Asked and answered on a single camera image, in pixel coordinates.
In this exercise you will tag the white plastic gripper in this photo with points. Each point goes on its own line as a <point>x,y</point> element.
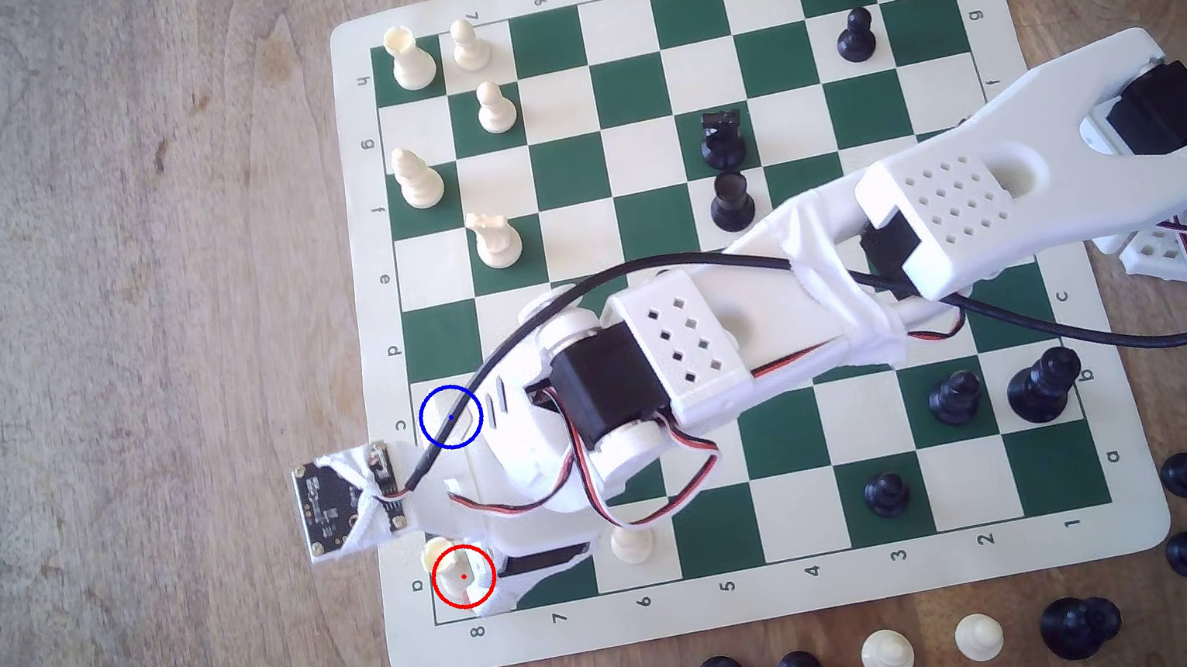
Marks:
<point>555,559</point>

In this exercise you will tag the white rook chess piece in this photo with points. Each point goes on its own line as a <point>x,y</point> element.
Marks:
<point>465,576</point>
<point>412,61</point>

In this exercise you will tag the white pawn chess piece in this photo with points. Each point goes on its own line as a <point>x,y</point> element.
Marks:
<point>632,545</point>
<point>888,656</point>
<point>470,46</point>
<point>979,638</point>
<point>496,109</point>

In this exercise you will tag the white knight chess piece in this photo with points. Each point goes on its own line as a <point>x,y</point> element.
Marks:
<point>495,242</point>

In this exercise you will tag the white bishop chess piece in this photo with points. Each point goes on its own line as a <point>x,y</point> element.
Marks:
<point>419,181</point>

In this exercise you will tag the black rook chess piece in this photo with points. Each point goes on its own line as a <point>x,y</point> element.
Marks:
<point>731,204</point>

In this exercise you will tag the black knight chess piece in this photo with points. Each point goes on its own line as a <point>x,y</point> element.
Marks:
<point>722,140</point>

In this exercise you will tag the large black chess piece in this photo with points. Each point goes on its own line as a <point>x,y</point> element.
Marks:
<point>1076,628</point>
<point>1043,388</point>

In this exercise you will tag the green and cream chess mat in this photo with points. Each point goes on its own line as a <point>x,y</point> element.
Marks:
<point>641,21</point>

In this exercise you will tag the black wrist camera circuit board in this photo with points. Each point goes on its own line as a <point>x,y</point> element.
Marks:
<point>337,504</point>

